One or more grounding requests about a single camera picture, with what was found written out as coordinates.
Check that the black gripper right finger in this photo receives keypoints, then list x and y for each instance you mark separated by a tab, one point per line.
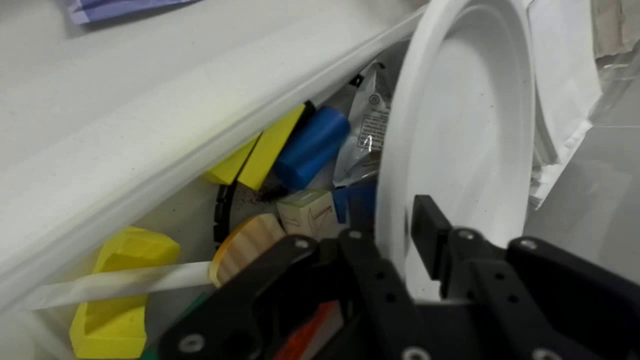
542	301

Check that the yellow toy container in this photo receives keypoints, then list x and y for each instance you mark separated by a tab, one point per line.
114	327

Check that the clear plastic storage bin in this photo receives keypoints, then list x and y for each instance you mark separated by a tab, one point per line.
94	125

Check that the blue cylinder toy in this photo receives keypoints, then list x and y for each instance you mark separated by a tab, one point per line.
313	147

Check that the wooden round block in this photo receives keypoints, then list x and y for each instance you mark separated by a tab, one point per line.
243	246

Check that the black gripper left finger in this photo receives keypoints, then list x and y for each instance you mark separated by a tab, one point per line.
262	309

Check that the white paper plate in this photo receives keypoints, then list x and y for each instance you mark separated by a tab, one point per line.
460	130

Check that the yellow plastic block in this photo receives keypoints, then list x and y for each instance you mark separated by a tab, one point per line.
252	163

